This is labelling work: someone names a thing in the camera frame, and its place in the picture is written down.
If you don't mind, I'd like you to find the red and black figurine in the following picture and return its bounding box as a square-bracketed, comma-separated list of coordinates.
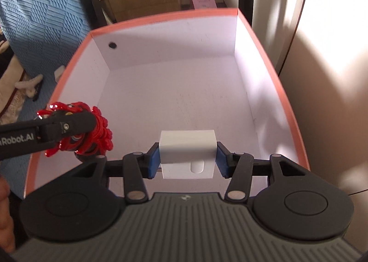
[37, 102, 114, 162]

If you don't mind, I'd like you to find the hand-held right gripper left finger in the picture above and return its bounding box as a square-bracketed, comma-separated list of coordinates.
[70, 142, 161, 204]

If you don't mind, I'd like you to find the blue knitted blanket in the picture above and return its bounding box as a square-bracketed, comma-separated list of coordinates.
[0, 0, 94, 125]

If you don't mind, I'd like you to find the brown cardboard box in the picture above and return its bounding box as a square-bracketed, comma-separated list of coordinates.
[99, 0, 179, 25]

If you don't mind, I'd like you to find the beige patterned cloth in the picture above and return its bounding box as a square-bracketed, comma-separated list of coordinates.
[0, 32, 44, 125]

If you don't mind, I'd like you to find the orange-rimmed cardboard storage box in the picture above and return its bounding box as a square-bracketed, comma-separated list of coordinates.
[23, 8, 311, 202]

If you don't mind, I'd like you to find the small white box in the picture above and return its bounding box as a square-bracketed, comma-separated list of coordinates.
[159, 129, 217, 180]

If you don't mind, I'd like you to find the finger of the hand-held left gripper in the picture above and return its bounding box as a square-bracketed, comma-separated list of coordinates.
[37, 112, 97, 143]

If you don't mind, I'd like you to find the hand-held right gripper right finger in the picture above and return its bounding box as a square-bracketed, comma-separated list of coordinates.
[216, 141, 310, 203]

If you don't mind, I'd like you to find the person's left hand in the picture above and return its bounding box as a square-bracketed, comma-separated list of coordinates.
[0, 175, 17, 254]

